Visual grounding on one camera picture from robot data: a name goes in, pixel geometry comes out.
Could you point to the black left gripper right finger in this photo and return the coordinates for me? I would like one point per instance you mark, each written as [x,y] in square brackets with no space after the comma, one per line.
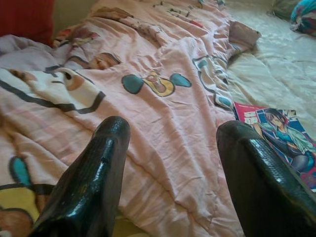
[264,192]

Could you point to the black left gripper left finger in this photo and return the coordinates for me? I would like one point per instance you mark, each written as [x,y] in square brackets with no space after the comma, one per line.
[86,182]

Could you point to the colourful manga comic book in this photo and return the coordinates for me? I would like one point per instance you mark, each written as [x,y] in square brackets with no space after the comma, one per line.
[284,133]

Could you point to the pink cartoon print blanket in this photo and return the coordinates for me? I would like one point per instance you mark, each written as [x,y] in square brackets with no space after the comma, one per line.
[153,118]

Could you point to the bed with beige floral sheet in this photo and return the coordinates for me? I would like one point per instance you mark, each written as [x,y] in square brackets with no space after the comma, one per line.
[279,66]

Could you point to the red sofa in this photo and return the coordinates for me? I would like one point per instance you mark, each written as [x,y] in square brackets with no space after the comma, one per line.
[24,19]

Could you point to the blue red striped shield pillow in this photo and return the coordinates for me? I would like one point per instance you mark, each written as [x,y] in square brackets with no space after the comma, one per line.
[304,14]

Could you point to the beige floral pillow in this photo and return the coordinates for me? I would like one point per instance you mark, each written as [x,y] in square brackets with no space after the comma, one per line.
[282,8]

